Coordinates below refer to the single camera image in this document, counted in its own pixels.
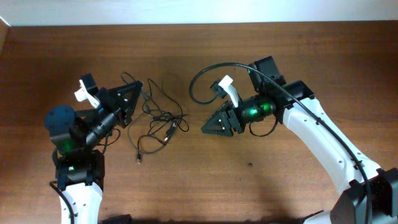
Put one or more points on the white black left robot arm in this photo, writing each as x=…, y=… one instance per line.
x=79, y=165

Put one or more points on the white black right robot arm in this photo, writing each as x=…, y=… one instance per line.
x=367, y=193

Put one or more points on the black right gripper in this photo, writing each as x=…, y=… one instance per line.
x=230, y=117

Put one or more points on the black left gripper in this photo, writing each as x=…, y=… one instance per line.
x=122, y=110

